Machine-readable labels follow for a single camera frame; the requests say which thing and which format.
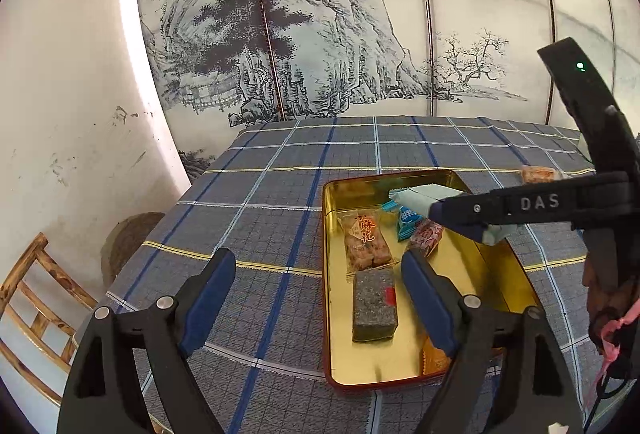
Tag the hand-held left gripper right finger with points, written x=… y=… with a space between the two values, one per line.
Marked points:
x=427 y=304

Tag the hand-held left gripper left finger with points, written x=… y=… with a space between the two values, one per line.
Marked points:
x=210 y=299

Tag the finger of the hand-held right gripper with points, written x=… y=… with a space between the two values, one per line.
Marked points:
x=500 y=209
x=470 y=232

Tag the red and gold tin box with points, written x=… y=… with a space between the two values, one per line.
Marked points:
x=460 y=284

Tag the pink snack packet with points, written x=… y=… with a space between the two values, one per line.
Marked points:
x=427 y=236

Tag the grey sesame block red label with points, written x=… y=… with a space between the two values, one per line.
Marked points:
x=375 y=306

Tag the white snack packet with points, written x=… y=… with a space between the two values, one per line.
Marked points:
x=427 y=200

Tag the orange yellow snack packet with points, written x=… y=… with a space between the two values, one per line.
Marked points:
x=434 y=359

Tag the small blue snack packet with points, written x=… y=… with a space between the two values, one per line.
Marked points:
x=409 y=221

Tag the clear orange fried-dough packet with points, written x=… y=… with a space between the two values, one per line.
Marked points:
x=365 y=241

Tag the person's right hand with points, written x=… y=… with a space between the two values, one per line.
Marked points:
x=612 y=306

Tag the clear brown pastry packet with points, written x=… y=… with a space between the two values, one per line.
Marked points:
x=539 y=174

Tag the grey plaid tablecloth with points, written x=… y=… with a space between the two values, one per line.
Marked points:
x=280 y=234

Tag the round wooden stool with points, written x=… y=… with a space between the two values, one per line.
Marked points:
x=127 y=246

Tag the wooden chair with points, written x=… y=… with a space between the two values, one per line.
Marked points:
x=37 y=304

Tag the ink landscape folding screen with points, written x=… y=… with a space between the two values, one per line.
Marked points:
x=325 y=23

